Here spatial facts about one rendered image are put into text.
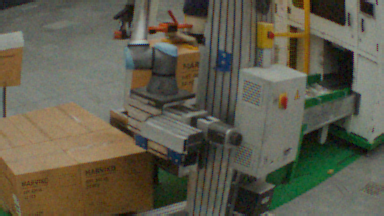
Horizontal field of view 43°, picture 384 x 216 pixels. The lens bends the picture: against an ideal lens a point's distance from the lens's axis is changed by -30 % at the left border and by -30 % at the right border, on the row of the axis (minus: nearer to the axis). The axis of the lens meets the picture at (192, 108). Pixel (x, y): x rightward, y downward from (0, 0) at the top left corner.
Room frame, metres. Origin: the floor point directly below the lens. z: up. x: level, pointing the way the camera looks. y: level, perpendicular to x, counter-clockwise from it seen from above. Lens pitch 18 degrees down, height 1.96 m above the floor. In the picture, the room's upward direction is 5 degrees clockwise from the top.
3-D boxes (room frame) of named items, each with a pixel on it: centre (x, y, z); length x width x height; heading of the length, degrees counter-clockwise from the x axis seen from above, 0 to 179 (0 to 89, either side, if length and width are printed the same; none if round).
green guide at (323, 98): (4.66, -1.00, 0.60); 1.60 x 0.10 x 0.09; 135
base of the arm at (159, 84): (3.08, 0.14, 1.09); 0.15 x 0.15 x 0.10
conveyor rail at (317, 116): (4.37, -0.79, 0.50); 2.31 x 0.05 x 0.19; 135
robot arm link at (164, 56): (3.08, 0.15, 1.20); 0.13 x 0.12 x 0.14; 105
